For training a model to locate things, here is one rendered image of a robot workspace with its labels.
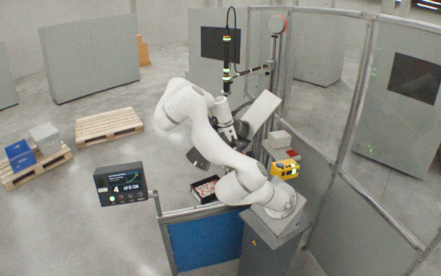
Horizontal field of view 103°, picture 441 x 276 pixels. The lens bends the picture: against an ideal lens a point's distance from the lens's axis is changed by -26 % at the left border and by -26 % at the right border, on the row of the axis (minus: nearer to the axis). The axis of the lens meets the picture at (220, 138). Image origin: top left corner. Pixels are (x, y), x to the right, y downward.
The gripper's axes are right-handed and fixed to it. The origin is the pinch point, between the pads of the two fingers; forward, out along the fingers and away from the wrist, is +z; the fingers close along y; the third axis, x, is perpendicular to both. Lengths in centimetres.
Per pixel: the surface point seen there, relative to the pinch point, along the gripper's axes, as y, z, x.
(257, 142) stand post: 31, 32, -26
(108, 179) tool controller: -18, -24, 69
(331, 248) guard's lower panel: -48, 103, -44
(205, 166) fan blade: 16.5, 21.0, 20.7
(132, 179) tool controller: -18, -18, 58
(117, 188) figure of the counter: -19, -17, 67
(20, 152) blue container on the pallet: 229, 17, 299
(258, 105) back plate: 41, 6, -37
